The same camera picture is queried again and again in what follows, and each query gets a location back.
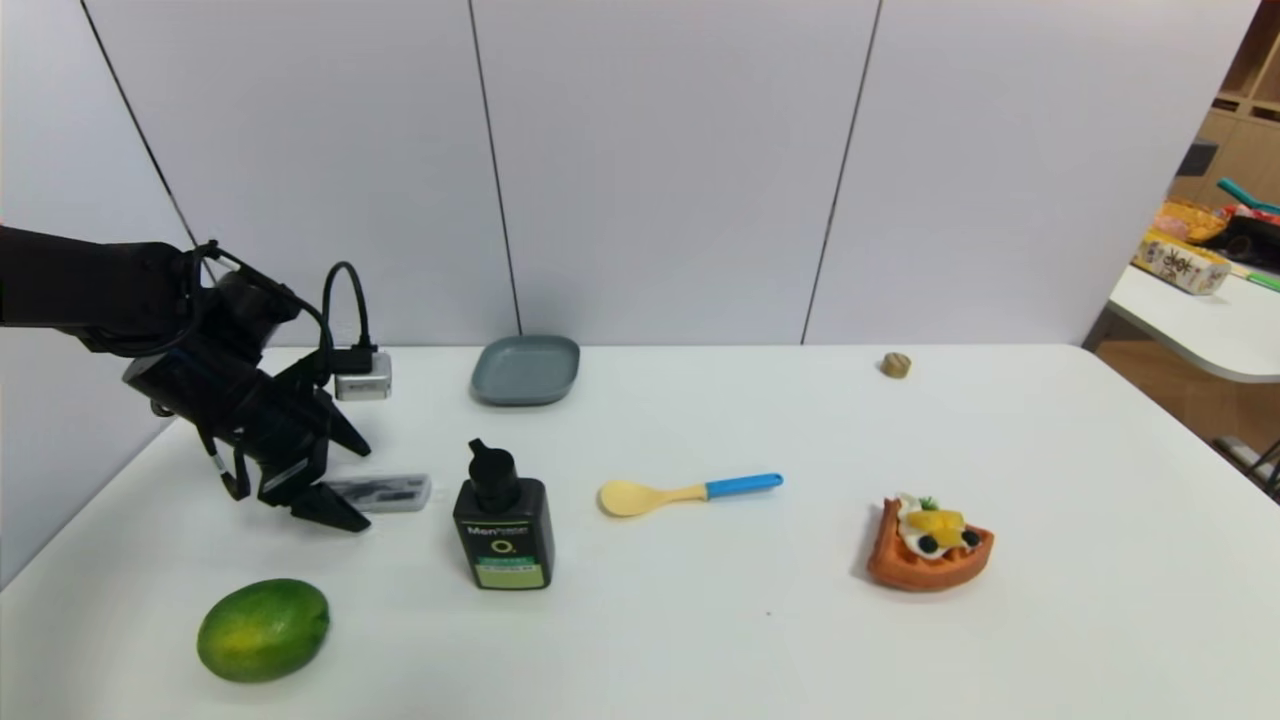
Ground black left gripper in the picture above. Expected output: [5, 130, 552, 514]
[123, 351, 372, 533]

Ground clear plastic bit case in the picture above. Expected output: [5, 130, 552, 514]
[322, 473, 434, 514]

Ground grey square dish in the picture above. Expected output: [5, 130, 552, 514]
[471, 335, 582, 408]

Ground black object on side table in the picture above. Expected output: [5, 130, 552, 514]
[1224, 214, 1280, 271]

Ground black pump bottle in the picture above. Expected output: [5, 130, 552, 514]
[452, 437, 556, 591]

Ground green mango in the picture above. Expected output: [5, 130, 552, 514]
[196, 578, 331, 685]

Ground toy waffle with fruit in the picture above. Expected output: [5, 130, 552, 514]
[865, 493, 996, 593]

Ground printed cardboard box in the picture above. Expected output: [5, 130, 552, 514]
[1132, 230, 1232, 296]

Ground white side table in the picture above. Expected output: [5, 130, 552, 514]
[1104, 264, 1280, 385]

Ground yellow woven basket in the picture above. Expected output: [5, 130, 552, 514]
[1154, 198, 1229, 245]

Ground black chair base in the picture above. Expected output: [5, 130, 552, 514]
[1213, 436, 1280, 501]

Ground wooden shelf unit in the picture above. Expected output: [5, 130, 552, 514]
[1166, 0, 1280, 211]

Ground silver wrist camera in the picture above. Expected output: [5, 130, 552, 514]
[334, 350, 393, 402]

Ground black camera cable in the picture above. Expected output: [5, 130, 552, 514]
[318, 261, 379, 376]

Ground yellow spoon blue handle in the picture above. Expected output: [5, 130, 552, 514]
[598, 472, 785, 518]

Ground teal handle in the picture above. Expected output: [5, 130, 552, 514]
[1216, 177, 1280, 216]

